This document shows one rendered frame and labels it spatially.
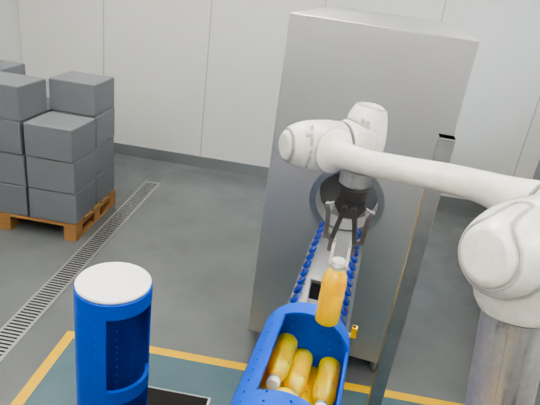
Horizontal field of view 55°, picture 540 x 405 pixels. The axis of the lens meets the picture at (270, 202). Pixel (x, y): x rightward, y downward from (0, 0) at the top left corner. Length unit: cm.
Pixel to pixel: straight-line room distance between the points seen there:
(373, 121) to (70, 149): 317
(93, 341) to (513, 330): 154
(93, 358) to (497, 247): 164
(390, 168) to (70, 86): 366
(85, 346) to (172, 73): 420
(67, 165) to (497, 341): 370
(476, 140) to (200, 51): 308
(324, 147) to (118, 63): 506
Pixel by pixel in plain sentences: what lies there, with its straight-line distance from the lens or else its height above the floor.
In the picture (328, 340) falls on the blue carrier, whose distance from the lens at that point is 172.
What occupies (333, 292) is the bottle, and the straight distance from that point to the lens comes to 145.
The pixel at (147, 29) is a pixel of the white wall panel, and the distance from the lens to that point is 591.
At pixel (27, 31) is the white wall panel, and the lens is 649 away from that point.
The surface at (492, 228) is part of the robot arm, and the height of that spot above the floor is 188.
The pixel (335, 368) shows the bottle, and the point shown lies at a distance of 167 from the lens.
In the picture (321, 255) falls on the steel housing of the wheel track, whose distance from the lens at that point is 258.
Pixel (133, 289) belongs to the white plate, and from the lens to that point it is 199.
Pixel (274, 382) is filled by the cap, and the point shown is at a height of 111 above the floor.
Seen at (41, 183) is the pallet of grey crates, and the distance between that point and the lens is 439.
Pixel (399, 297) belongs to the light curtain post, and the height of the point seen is 101.
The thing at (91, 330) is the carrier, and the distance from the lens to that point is 203.
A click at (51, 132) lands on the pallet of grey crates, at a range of 419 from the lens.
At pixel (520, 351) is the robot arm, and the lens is 87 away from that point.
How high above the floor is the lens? 215
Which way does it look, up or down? 24 degrees down
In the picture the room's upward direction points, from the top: 8 degrees clockwise
